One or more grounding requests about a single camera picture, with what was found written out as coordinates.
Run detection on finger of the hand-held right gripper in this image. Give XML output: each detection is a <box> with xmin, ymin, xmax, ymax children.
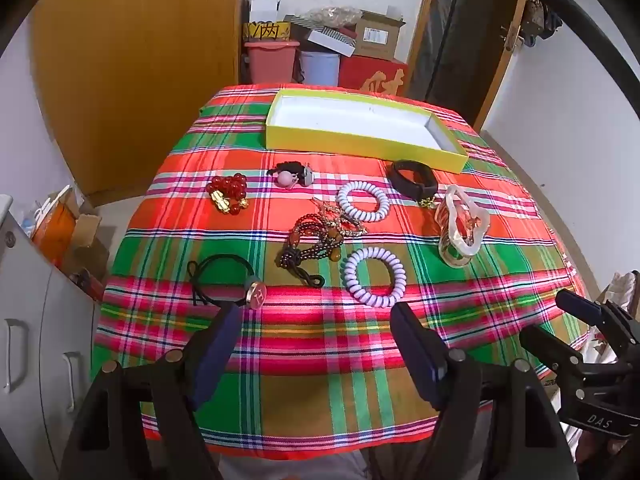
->
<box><xmin>519</xmin><ymin>324</ymin><xmax>607</xmax><ymax>402</ymax></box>
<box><xmin>555</xmin><ymin>288</ymin><xmax>640</xmax><ymax>362</ymax></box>

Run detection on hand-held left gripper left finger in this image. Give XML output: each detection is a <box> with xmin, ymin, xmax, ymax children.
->
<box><xmin>60</xmin><ymin>302</ymin><xmax>241</xmax><ymax>480</ymax></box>

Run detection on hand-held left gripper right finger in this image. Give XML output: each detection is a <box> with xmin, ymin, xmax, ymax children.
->
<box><xmin>389</xmin><ymin>301</ymin><xmax>581</xmax><ymax>480</ymax></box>

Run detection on black hair tie metal charm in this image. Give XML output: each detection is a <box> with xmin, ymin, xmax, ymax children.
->
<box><xmin>187</xmin><ymin>253</ymin><xmax>269</xmax><ymax>310</ymax></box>

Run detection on white spiral hair tie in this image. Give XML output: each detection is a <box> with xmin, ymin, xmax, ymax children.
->
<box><xmin>335</xmin><ymin>181</ymin><xmax>390</xmax><ymax>222</ymax></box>
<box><xmin>341</xmin><ymin>247</ymin><xmax>409</xmax><ymax>309</ymax></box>

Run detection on clear hair claw clip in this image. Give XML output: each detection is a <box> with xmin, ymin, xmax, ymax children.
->
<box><xmin>433</xmin><ymin>184</ymin><xmax>491</xmax><ymax>266</ymax></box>

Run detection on brown bead bracelet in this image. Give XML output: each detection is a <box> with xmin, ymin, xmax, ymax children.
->
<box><xmin>274</xmin><ymin>212</ymin><xmax>347</xmax><ymax>289</ymax></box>

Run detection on gold chain bracelet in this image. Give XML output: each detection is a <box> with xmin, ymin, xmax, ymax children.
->
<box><xmin>309</xmin><ymin>197</ymin><xmax>369</xmax><ymax>239</ymax></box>

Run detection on red bead bracelet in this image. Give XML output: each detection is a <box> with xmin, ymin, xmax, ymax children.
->
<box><xmin>205</xmin><ymin>173</ymin><xmax>249</xmax><ymax>214</ymax></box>

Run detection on black bracelet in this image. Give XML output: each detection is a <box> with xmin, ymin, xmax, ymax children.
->
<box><xmin>389</xmin><ymin>159</ymin><xmax>440</xmax><ymax>200</ymax></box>

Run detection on pink ball hair tie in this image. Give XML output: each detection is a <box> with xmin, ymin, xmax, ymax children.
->
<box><xmin>267</xmin><ymin>161</ymin><xmax>315</xmax><ymax>190</ymax></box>

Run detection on yellow cardboard box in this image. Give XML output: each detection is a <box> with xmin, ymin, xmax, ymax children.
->
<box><xmin>264</xmin><ymin>88</ymin><xmax>470</xmax><ymax>174</ymax></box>

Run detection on plaid tablecloth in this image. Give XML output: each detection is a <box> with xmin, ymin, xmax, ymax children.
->
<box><xmin>90</xmin><ymin>84</ymin><xmax>590</xmax><ymax>461</ymax></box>

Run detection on cardboard box on floor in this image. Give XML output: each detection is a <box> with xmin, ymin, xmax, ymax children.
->
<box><xmin>29</xmin><ymin>186</ymin><xmax>110</xmax><ymax>283</ymax></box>

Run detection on grey cabinet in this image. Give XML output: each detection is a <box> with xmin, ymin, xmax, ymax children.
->
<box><xmin>0</xmin><ymin>194</ymin><xmax>102</xmax><ymax>467</ymax></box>

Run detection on red box gold print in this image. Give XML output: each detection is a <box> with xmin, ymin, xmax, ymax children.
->
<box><xmin>338</xmin><ymin>55</ymin><xmax>409</xmax><ymax>97</ymax></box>

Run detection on hanging dark bags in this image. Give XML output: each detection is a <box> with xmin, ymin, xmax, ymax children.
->
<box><xmin>521</xmin><ymin>0</ymin><xmax>562</xmax><ymax>47</ymax></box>

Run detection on dark door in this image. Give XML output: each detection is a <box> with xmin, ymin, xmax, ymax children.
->
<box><xmin>410</xmin><ymin>0</ymin><xmax>532</xmax><ymax>128</ymax></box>

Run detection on wooden door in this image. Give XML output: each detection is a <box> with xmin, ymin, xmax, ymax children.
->
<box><xmin>30</xmin><ymin>0</ymin><xmax>247</xmax><ymax>207</ymax></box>

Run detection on pink plastic bin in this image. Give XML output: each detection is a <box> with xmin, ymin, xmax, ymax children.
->
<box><xmin>244</xmin><ymin>39</ymin><xmax>301</xmax><ymax>84</ymax></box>

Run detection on pale blue bucket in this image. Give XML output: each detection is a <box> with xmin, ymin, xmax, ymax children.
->
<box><xmin>298</xmin><ymin>50</ymin><xmax>341</xmax><ymax>86</ymax></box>

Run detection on brown cardboard box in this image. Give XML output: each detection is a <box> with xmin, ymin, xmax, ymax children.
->
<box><xmin>352</xmin><ymin>9</ymin><xmax>406</xmax><ymax>59</ymax></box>

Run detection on white striped box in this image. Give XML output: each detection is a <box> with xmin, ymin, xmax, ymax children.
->
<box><xmin>307</xmin><ymin>28</ymin><xmax>357</xmax><ymax>57</ymax></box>

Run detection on yellow and black box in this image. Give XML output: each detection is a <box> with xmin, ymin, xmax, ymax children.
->
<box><xmin>243</xmin><ymin>20</ymin><xmax>294</xmax><ymax>42</ymax></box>

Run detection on clear plastic bag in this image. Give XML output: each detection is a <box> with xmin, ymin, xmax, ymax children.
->
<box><xmin>309</xmin><ymin>6</ymin><xmax>363</xmax><ymax>29</ymax></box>

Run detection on open white box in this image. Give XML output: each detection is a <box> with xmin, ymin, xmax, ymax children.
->
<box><xmin>244</xmin><ymin>0</ymin><xmax>282</xmax><ymax>24</ymax></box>

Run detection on metal door handle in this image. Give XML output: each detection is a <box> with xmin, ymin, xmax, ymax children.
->
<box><xmin>499</xmin><ymin>24</ymin><xmax>522</xmax><ymax>52</ymax></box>

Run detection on thick black cable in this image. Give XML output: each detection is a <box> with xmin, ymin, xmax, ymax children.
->
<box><xmin>500</xmin><ymin>0</ymin><xmax>640</xmax><ymax>98</ymax></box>

